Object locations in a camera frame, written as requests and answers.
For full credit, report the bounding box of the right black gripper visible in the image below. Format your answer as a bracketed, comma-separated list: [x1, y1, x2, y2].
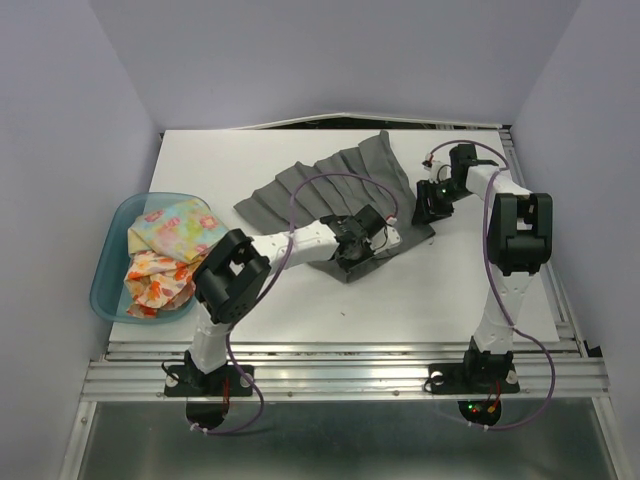
[411, 178, 471, 224]

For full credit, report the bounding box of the grey pleated skirt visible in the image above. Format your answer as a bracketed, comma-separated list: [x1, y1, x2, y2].
[234, 131, 435, 284]

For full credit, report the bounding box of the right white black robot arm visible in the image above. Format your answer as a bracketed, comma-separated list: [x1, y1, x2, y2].
[412, 141, 553, 395]

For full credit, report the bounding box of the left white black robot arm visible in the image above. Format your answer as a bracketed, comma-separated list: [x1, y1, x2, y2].
[179, 205, 401, 394]

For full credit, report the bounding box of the pastel floral skirt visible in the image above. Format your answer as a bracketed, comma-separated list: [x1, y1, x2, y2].
[127, 197, 228, 263]

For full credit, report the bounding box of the orange floral skirt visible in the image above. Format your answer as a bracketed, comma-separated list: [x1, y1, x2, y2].
[123, 250, 201, 318]

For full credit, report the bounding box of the blue plastic basin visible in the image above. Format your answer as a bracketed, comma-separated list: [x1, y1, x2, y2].
[90, 192, 209, 324]

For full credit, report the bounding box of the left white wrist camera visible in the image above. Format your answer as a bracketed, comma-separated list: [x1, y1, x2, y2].
[370, 224, 402, 255]

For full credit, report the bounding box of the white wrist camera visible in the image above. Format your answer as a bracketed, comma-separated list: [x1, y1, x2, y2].
[422, 154, 451, 183]
[370, 224, 402, 255]

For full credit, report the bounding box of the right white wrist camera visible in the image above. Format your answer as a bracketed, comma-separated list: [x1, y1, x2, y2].
[422, 154, 451, 183]

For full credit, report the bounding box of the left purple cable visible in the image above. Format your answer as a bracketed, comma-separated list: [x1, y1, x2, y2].
[192, 173, 399, 435]

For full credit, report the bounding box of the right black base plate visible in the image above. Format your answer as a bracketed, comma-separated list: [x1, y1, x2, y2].
[423, 363, 520, 395]

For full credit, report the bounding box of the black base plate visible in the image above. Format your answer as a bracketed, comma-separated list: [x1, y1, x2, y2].
[423, 363, 520, 395]
[163, 364, 254, 398]

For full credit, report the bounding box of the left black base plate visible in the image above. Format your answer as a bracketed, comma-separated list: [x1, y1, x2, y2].
[163, 364, 254, 398]

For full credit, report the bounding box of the aluminium frame rail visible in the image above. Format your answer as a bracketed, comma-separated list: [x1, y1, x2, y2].
[81, 340, 610, 402]

